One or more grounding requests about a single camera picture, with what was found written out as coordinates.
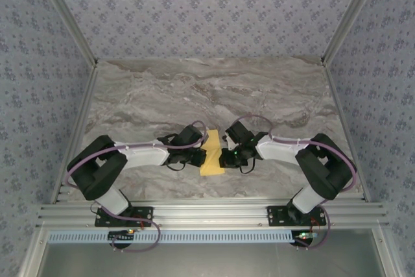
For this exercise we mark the aluminium frame post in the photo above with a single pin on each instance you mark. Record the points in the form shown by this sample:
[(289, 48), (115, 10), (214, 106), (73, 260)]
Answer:
[(68, 14), (350, 14)]

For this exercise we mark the aluminium frame side rail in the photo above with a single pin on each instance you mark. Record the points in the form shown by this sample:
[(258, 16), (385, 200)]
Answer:
[(341, 111), (81, 111)]

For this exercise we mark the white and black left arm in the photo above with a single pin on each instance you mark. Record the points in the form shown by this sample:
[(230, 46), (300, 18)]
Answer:
[(142, 157)]

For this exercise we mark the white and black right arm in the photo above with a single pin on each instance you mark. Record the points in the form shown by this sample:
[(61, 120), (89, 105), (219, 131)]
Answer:
[(279, 152)]

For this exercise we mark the grey metal sheet panel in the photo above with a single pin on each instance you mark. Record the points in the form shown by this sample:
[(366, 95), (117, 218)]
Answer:
[(210, 262)]

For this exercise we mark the aluminium frame slanted strut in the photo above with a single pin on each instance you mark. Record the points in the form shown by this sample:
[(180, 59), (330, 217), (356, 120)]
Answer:
[(387, 254), (34, 254)]

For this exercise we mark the small circuit board with LED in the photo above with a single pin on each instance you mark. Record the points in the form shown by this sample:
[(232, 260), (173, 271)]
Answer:
[(121, 235), (306, 235)]

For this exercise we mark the wide aluminium frame beam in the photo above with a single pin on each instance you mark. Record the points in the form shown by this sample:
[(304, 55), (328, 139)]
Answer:
[(210, 213)]

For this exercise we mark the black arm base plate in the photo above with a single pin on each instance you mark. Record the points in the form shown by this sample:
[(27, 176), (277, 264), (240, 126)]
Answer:
[(275, 215), (144, 213)]

